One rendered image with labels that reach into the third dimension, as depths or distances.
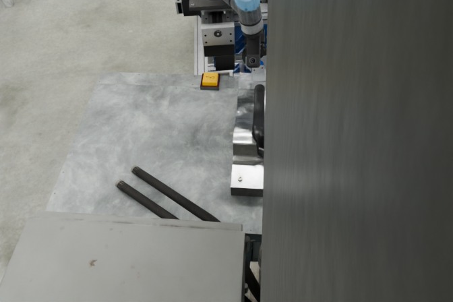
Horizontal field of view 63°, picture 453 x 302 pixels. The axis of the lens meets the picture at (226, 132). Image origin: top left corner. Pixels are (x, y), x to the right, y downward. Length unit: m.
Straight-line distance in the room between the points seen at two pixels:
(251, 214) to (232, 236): 0.75
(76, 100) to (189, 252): 2.42
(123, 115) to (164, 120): 0.17
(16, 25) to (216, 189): 2.83
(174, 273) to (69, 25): 3.16
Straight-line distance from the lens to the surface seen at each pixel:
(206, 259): 0.49
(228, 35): 1.57
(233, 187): 1.22
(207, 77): 1.56
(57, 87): 2.99
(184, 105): 1.51
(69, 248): 0.54
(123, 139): 1.46
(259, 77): 1.44
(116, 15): 3.48
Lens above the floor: 1.93
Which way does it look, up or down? 54 degrees down
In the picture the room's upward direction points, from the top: 3 degrees counter-clockwise
